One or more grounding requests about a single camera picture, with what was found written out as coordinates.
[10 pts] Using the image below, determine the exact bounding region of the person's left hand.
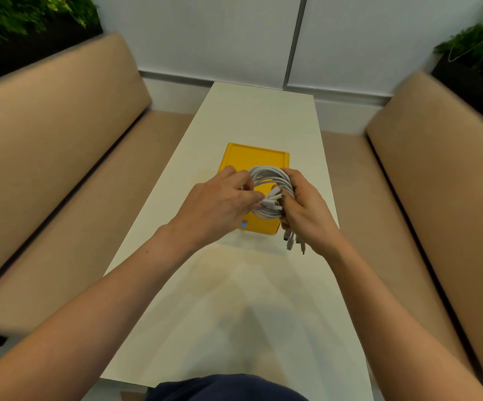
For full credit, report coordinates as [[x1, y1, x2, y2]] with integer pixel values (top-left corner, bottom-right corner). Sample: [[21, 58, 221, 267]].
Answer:
[[169, 165, 265, 252]]

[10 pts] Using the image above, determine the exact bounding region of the person's right hand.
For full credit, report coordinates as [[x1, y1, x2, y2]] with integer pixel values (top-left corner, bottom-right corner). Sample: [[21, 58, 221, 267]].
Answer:
[[271, 168, 345, 258]]

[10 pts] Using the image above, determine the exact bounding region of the bundle of white cables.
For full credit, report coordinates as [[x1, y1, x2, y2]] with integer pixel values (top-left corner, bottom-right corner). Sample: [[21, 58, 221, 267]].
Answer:
[[247, 165, 307, 255]]

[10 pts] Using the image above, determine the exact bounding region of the person's right forearm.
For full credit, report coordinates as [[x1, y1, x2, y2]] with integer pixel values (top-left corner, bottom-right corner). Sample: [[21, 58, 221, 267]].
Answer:
[[323, 238, 483, 401]]

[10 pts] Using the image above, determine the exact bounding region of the person's left forearm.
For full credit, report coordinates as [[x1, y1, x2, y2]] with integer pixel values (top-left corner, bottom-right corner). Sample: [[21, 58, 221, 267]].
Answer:
[[0, 223, 196, 401]]

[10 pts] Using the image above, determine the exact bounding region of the yellow tray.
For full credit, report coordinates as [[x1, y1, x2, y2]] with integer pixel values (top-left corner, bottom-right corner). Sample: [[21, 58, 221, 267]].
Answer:
[[218, 142, 290, 236]]

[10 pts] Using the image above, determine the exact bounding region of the beige upholstered bench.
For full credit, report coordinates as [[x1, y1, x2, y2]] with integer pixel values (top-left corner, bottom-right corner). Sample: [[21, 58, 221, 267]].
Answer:
[[0, 32, 195, 364], [321, 71, 483, 393]]

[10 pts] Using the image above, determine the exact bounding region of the person's dark blue clothing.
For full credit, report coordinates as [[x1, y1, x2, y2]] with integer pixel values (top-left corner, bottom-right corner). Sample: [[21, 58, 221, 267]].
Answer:
[[145, 373, 309, 401]]

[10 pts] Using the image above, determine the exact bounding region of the green plant hedge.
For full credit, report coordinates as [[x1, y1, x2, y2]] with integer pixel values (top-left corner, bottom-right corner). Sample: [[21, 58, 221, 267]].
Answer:
[[0, 0, 104, 88], [431, 0, 483, 136]]

